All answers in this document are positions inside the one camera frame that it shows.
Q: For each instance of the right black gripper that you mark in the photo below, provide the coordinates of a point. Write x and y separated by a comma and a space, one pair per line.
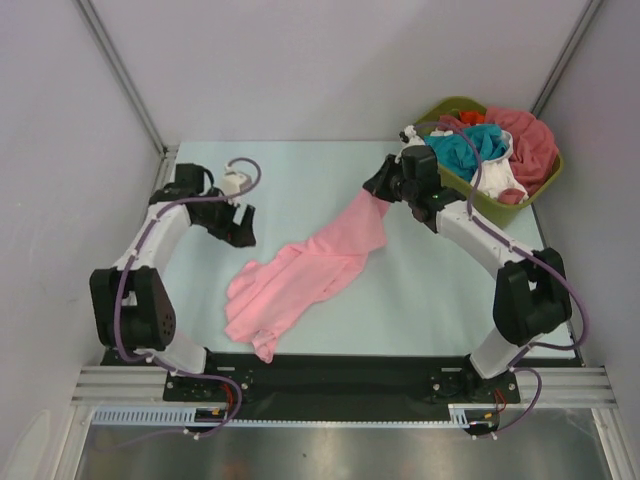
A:
377, 185

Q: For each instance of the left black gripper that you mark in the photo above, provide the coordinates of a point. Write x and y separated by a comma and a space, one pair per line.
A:
239, 235

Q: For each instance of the pink t shirt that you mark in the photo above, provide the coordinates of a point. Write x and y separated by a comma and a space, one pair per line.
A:
266, 300

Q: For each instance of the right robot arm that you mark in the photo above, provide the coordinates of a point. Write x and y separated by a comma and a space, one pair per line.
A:
530, 299

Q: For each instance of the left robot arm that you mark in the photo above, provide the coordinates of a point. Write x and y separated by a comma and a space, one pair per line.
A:
132, 309

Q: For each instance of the teal t shirt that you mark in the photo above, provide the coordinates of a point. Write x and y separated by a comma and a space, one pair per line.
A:
455, 153

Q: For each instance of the orange t shirt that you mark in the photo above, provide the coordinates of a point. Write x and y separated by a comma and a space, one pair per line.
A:
472, 117

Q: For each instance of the white t shirt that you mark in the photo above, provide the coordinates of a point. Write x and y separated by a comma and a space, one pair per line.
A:
497, 178

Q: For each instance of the olive green plastic bin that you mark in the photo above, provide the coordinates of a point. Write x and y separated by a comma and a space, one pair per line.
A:
443, 117

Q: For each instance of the coral red t shirt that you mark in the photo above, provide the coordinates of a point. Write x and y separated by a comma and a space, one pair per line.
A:
534, 146

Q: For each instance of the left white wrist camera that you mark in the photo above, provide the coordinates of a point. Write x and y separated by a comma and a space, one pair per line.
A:
233, 185

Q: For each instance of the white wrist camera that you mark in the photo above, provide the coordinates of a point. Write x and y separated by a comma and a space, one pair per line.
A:
409, 137
233, 185

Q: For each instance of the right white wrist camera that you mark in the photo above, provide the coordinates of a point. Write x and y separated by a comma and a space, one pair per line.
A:
409, 137

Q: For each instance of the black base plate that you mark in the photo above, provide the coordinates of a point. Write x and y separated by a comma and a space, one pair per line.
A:
337, 388

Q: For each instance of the white slotted cable duct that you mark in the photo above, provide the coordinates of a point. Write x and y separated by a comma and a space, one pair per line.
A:
186, 417

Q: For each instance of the aluminium frame rail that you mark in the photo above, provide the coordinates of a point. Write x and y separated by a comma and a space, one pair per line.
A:
571, 388

